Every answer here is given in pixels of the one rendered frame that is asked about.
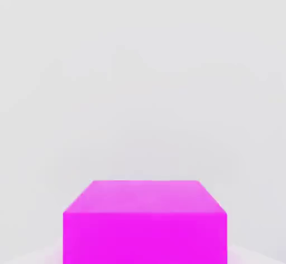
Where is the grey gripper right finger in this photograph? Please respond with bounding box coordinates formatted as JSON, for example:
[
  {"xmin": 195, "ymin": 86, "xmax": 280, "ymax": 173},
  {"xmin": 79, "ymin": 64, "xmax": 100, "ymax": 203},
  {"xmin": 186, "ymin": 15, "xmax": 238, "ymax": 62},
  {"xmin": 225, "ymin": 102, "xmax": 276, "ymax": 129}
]
[{"xmin": 227, "ymin": 242, "xmax": 283, "ymax": 264}]

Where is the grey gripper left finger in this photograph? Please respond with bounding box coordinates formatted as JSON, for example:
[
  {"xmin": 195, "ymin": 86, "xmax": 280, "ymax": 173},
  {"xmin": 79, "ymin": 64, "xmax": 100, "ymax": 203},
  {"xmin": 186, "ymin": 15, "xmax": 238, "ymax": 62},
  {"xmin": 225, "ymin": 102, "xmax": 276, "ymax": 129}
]
[{"xmin": 8, "ymin": 240, "xmax": 64, "ymax": 264}]

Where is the small magenta cube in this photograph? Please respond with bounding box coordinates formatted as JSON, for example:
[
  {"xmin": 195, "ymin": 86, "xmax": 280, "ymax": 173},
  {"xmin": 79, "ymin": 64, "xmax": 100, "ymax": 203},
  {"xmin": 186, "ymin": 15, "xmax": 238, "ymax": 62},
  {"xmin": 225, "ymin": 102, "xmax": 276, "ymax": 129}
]
[{"xmin": 63, "ymin": 179, "xmax": 228, "ymax": 264}]

